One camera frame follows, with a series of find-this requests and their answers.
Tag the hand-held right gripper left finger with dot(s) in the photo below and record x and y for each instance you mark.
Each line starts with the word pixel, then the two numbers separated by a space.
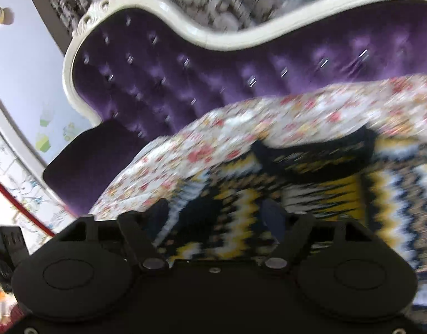
pixel 157 215

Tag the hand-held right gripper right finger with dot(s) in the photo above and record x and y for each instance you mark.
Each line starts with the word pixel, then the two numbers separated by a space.
pixel 273 215

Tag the zigzag knit sweater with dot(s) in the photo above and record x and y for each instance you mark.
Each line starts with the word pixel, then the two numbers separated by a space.
pixel 390 188

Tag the floral blanket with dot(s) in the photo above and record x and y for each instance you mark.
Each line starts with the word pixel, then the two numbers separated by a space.
pixel 303 111

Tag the purple tufted headboard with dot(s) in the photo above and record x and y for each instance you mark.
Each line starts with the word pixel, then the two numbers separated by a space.
pixel 147 76

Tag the green wall sticker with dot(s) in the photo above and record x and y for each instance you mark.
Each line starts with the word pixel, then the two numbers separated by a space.
pixel 46 141

